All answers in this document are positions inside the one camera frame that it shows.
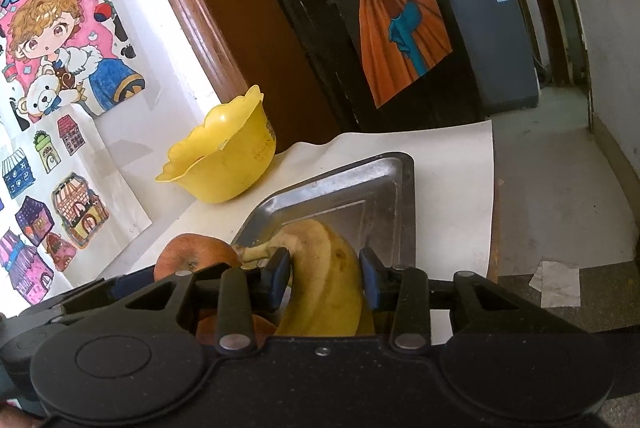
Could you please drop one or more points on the paper scrap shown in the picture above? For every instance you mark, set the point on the paper scrap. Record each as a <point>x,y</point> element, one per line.
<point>555,283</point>

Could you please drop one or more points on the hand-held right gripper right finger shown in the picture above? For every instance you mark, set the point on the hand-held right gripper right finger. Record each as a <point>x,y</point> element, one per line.
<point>371,280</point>

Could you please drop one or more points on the pink cartoon child poster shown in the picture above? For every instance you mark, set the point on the pink cartoon child poster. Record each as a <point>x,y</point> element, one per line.
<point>50,32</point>

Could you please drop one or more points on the grey cabinet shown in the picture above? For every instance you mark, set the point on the grey cabinet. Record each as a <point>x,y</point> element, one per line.
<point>495,47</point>

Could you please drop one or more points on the white printed tablecloth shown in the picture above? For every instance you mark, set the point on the white printed tablecloth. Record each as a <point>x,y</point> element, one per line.
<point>450,183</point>

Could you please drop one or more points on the brown inner door frame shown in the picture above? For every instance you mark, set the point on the brown inner door frame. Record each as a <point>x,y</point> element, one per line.
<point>557,67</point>

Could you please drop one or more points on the wooden door frame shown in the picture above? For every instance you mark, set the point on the wooden door frame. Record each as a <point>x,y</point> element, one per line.
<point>200,7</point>

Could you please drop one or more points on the yellow banana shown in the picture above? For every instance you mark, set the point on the yellow banana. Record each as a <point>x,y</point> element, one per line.
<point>310,268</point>
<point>347,288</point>

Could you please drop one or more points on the metal tray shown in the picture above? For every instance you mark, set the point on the metal tray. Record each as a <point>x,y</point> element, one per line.
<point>340,193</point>

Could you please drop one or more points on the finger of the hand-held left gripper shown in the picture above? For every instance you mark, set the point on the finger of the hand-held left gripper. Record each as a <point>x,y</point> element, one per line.
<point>117,287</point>

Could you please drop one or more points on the yellow plastic bowl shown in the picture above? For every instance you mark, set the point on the yellow plastic bowl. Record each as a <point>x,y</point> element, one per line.
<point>225,167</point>

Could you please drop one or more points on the coloured houses drawing sheet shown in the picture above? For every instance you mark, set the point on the coloured houses drawing sheet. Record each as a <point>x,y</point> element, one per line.
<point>75,208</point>

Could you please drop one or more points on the orange dress figure poster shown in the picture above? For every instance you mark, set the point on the orange dress figure poster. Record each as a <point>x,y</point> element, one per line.
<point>395,32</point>

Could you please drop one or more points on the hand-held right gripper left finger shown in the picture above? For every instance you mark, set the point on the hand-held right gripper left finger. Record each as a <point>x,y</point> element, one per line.
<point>278,280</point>

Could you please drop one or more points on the orange striped apple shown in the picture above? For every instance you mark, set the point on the orange striped apple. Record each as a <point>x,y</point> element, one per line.
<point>195,255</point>

